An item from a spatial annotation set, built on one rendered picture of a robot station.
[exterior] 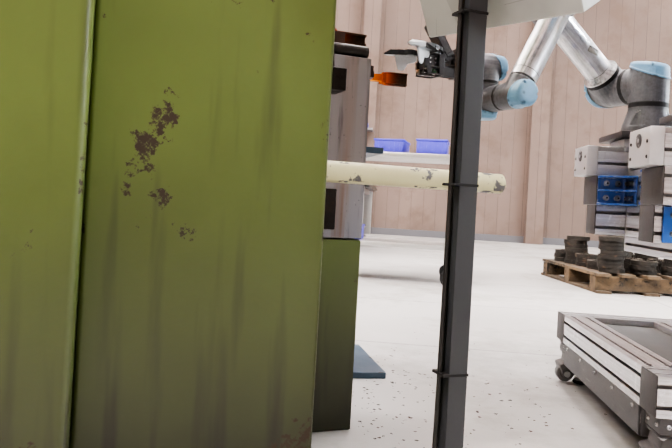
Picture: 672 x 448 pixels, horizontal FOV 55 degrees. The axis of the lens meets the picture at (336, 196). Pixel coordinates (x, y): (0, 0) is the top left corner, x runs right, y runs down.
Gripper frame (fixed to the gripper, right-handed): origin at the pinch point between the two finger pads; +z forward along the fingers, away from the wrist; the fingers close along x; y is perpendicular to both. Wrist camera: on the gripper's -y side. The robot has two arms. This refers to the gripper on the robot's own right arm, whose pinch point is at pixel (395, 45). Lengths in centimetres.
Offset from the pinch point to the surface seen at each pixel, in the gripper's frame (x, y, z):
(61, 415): -54, 79, 79
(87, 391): -44, 79, 75
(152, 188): -44, 44, 66
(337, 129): -15.9, 26.6, 21.6
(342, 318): -16, 72, 18
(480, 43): -60, 13, 11
